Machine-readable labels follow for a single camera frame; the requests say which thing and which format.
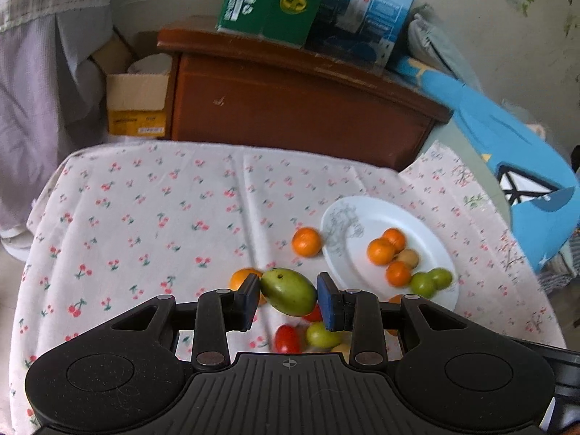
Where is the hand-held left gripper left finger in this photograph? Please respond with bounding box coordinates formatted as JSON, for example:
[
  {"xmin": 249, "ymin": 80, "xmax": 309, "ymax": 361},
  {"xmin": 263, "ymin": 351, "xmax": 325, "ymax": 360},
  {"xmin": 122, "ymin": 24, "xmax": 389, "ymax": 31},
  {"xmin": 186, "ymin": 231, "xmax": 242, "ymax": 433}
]
[{"xmin": 91, "ymin": 274, "xmax": 262, "ymax": 372}]

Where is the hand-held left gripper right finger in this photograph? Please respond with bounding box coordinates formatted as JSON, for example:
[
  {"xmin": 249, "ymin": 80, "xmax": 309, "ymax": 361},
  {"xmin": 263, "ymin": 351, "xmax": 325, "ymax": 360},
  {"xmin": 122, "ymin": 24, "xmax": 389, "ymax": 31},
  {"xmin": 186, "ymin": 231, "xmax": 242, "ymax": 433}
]
[{"xmin": 316, "ymin": 272, "xmax": 490, "ymax": 368}]

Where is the green jujube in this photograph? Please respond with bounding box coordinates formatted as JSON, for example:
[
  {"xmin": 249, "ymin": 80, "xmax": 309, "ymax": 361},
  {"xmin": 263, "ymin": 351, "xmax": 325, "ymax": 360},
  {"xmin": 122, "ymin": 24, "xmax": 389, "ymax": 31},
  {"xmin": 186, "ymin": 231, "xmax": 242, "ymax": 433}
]
[
  {"xmin": 410, "ymin": 272, "xmax": 438, "ymax": 299},
  {"xmin": 428, "ymin": 268, "xmax": 454, "ymax": 290},
  {"xmin": 306, "ymin": 322, "xmax": 344, "ymax": 349}
]

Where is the green mango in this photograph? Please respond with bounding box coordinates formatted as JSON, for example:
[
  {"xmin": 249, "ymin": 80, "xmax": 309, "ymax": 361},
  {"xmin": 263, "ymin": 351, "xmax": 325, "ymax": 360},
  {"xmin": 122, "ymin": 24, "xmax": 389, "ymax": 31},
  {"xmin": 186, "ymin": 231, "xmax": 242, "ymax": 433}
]
[{"xmin": 260, "ymin": 268, "xmax": 318, "ymax": 317}]

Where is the white plate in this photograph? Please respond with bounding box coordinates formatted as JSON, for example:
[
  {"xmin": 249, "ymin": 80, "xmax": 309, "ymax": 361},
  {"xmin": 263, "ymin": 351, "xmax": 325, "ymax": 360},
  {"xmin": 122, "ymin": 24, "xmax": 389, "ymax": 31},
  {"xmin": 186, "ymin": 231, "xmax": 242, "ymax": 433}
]
[{"xmin": 320, "ymin": 196, "xmax": 459, "ymax": 313}]

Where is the brown kiwi fruit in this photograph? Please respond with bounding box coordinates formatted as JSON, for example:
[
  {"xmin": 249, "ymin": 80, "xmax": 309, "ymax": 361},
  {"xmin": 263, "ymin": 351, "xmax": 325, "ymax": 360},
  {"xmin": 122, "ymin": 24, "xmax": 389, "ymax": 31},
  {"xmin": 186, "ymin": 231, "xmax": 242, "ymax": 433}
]
[{"xmin": 395, "ymin": 248, "xmax": 420, "ymax": 269}]

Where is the cherry print tablecloth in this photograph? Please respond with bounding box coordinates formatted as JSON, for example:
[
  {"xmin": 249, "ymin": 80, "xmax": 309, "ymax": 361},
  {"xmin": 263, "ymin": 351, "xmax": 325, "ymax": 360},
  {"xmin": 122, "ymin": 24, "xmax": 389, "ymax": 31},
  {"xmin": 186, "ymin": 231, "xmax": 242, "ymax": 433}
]
[{"xmin": 9, "ymin": 140, "xmax": 567, "ymax": 435}]

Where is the brown wooden cabinet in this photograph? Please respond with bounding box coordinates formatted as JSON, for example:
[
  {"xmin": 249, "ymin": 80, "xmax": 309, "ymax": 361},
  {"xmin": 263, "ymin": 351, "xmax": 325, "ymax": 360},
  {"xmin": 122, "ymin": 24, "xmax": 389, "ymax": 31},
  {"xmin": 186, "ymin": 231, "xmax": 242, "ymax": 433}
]
[{"xmin": 157, "ymin": 14, "xmax": 454, "ymax": 173}]

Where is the grey green mattress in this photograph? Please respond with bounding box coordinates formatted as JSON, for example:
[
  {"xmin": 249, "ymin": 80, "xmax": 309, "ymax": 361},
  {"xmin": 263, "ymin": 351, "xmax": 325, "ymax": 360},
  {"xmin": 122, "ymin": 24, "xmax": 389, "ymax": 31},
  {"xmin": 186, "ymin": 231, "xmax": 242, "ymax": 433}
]
[{"xmin": 419, "ymin": 122, "xmax": 513, "ymax": 223}]

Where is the cardboard box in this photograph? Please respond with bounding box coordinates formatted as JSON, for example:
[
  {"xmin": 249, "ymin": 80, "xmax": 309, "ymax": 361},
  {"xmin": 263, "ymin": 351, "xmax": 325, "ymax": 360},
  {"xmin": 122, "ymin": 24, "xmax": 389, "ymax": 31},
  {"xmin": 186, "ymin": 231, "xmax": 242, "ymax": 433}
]
[{"xmin": 105, "ymin": 72, "xmax": 170, "ymax": 139}]

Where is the grey pillow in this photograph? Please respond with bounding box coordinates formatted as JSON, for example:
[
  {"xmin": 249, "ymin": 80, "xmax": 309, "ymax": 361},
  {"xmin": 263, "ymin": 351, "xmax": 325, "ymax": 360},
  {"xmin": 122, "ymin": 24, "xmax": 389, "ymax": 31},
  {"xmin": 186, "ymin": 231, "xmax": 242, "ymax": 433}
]
[{"xmin": 408, "ymin": 4, "xmax": 483, "ymax": 91}]

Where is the checked lilac hanging cloth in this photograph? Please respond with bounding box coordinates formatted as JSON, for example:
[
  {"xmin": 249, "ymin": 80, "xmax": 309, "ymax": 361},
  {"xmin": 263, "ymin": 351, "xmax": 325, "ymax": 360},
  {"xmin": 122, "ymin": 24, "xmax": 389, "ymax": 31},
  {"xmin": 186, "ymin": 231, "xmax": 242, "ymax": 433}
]
[{"xmin": 0, "ymin": 0, "xmax": 121, "ymax": 236}]

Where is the green carton box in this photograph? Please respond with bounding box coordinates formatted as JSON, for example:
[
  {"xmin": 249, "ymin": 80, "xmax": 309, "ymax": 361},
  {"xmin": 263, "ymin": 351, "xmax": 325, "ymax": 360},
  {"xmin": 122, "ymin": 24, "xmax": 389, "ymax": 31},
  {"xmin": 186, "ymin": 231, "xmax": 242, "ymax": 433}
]
[{"xmin": 216, "ymin": 0, "xmax": 336, "ymax": 48}]

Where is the blue carton box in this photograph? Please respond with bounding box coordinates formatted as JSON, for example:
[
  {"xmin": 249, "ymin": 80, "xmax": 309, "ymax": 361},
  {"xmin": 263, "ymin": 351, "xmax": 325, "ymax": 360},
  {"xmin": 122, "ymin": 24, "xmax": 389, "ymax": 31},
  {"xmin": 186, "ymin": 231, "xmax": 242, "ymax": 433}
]
[{"xmin": 304, "ymin": 0, "xmax": 424, "ymax": 69}]

